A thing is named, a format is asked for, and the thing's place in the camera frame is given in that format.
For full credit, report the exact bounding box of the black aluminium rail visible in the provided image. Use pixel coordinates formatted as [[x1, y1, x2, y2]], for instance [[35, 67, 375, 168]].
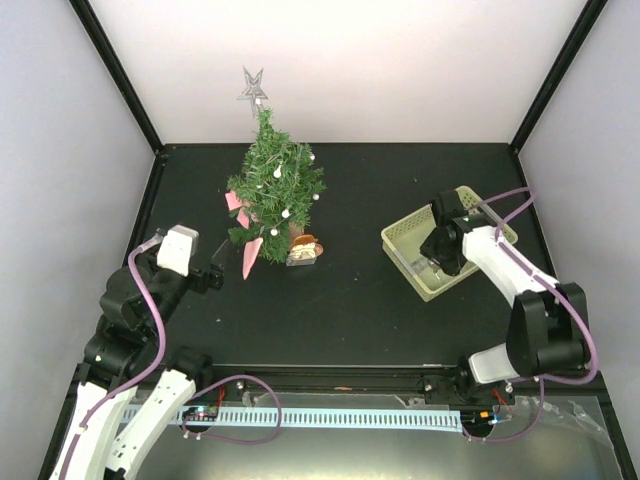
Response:
[[74, 363, 606, 407]]

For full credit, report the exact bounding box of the small circuit board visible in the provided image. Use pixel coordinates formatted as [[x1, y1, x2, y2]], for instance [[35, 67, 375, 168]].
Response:
[[183, 406, 219, 422]]

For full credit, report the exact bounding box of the string of white lights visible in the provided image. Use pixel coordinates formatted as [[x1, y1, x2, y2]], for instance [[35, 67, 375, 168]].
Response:
[[232, 144, 324, 235]]

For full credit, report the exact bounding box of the silver star tree topper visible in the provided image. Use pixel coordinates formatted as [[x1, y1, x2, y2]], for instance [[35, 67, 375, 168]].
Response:
[[237, 67, 268, 118]]

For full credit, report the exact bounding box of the pink cone ornament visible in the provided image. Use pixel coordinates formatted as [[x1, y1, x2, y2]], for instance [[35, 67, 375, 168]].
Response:
[[242, 237, 264, 280]]

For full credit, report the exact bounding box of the brown white plush ornament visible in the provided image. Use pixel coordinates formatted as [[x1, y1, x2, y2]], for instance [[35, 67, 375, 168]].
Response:
[[288, 234, 324, 258]]

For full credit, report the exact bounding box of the green plastic basket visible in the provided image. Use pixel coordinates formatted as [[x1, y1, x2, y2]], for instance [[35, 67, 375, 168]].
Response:
[[381, 185, 518, 302]]

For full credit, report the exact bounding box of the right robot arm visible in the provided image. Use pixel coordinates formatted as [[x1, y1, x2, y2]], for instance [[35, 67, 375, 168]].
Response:
[[420, 190, 599, 403]]

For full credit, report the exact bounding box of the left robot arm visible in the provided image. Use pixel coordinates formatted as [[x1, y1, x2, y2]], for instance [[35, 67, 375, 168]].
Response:
[[41, 227, 229, 479]]

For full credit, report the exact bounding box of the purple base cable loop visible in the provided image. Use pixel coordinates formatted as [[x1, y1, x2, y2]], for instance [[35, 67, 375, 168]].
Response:
[[180, 374, 284, 444]]

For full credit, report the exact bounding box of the clear battery box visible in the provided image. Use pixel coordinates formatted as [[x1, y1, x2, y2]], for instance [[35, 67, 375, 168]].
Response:
[[286, 252, 317, 267]]

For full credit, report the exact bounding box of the silver merry christmas sign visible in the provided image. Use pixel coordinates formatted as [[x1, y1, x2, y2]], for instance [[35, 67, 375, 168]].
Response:
[[411, 257, 441, 278]]

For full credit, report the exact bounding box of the pink star ornament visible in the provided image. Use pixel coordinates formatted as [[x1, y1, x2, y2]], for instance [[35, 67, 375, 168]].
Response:
[[225, 190, 251, 230]]

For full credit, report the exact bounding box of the light blue slotted cable duct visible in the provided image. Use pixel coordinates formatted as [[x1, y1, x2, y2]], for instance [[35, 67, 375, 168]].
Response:
[[169, 407, 463, 433]]

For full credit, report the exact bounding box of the small green christmas tree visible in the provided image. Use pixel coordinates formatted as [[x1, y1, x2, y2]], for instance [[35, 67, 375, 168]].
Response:
[[227, 108, 326, 263]]

